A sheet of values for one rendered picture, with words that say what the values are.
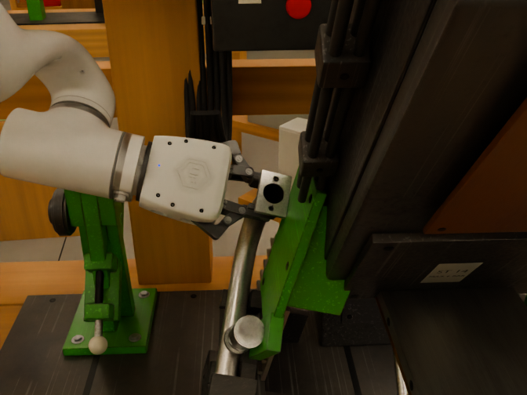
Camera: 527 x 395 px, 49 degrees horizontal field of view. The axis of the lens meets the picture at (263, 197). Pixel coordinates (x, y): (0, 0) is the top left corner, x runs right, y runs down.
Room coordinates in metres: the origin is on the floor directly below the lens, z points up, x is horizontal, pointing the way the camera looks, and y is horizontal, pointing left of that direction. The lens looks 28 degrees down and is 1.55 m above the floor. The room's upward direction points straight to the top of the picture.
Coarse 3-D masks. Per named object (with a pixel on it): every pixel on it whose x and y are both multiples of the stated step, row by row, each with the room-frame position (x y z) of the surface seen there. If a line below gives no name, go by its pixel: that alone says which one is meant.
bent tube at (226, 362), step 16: (272, 176) 0.64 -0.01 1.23; (288, 176) 0.65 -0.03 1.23; (272, 192) 0.66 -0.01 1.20; (288, 192) 0.63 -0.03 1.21; (256, 208) 0.61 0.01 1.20; (256, 224) 0.68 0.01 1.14; (240, 240) 0.69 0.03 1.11; (256, 240) 0.69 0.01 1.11; (240, 256) 0.68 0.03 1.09; (240, 272) 0.66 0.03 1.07; (240, 288) 0.64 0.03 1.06; (240, 304) 0.63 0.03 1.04; (224, 320) 0.61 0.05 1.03; (224, 352) 0.57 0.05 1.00; (224, 368) 0.56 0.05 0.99
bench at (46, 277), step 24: (0, 264) 0.95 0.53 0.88; (24, 264) 0.95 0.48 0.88; (48, 264) 0.95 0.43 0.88; (72, 264) 0.95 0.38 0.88; (216, 264) 0.95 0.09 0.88; (0, 288) 0.87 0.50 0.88; (24, 288) 0.87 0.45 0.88; (48, 288) 0.87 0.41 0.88; (72, 288) 0.87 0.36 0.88; (168, 288) 0.87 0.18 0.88; (192, 288) 0.87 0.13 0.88; (216, 288) 0.87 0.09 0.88; (0, 312) 0.81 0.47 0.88; (0, 336) 0.74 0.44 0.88
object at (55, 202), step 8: (56, 192) 0.74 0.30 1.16; (56, 200) 0.73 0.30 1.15; (64, 200) 0.73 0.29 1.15; (48, 208) 0.74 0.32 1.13; (56, 208) 0.72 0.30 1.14; (64, 208) 0.72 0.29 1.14; (56, 216) 0.72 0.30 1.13; (64, 216) 0.72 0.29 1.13; (56, 224) 0.71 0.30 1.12; (64, 224) 0.72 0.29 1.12; (56, 232) 0.72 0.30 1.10; (64, 232) 0.72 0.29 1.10; (72, 232) 0.73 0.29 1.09
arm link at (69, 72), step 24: (0, 24) 0.53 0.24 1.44; (0, 48) 0.53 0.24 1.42; (24, 48) 0.56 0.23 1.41; (48, 48) 0.60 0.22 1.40; (72, 48) 0.64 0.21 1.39; (0, 72) 0.53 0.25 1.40; (24, 72) 0.55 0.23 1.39; (48, 72) 0.66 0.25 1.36; (72, 72) 0.66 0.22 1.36; (96, 72) 0.68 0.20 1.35; (0, 96) 0.54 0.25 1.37; (72, 96) 0.67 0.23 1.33; (96, 96) 0.68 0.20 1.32
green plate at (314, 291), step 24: (312, 192) 0.54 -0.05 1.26; (288, 216) 0.60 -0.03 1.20; (312, 216) 0.52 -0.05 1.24; (288, 240) 0.57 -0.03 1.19; (312, 240) 0.54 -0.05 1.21; (288, 264) 0.53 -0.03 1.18; (312, 264) 0.54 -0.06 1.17; (264, 288) 0.60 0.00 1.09; (288, 288) 0.52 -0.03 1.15; (312, 288) 0.54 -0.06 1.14; (336, 288) 0.54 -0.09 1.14; (264, 312) 0.56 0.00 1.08; (336, 312) 0.54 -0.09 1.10
